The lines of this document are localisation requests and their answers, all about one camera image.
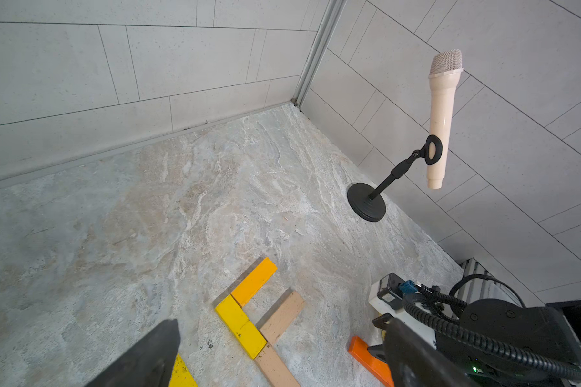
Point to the beige microphone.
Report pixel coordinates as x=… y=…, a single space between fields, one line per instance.
x=444 y=76

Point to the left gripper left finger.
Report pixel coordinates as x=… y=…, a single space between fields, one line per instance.
x=149 y=362

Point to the red orange block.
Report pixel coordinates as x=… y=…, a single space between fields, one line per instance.
x=379 y=369

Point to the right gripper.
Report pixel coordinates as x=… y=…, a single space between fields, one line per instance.
x=479 y=303

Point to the tan wood block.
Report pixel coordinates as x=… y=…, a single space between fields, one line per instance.
x=274 y=369
x=281 y=316

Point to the yellow block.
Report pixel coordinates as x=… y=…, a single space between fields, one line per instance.
x=235 y=319
x=181 y=376

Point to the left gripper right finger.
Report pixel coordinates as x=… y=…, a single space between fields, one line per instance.
x=413 y=362

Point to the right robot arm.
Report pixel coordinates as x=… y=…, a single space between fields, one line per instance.
x=558 y=356

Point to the amber orange block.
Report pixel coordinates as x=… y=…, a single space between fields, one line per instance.
x=254 y=281

